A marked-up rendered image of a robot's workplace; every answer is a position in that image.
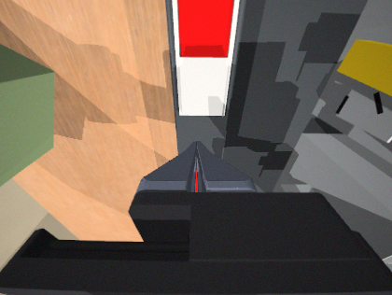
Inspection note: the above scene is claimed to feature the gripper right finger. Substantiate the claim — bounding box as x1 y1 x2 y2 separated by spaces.
197 141 257 192

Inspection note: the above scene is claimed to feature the dark grey board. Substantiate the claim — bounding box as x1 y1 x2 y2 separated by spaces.
165 0 368 192

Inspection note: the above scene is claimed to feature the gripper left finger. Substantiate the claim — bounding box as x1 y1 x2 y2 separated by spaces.
136 141 197 192

